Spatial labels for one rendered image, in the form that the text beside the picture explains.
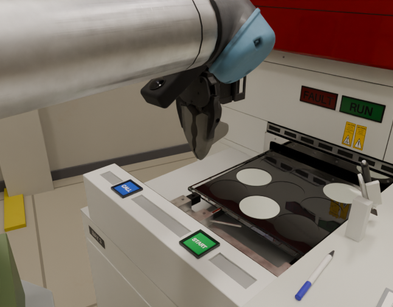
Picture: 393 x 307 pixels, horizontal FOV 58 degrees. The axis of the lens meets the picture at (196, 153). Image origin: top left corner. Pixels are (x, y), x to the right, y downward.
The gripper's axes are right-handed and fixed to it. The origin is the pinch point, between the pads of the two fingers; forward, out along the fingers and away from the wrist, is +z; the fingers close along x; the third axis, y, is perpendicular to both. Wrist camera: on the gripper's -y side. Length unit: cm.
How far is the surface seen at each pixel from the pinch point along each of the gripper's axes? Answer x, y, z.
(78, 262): 116, 15, 115
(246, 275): -10.8, 1.9, 20.0
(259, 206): 5.7, 26.1, 25.5
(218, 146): 53, 58, 36
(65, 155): 211, 51, 96
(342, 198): -6, 45, 25
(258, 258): -4.6, 13.5, 27.5
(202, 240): 0.2, 1.7, 19.1
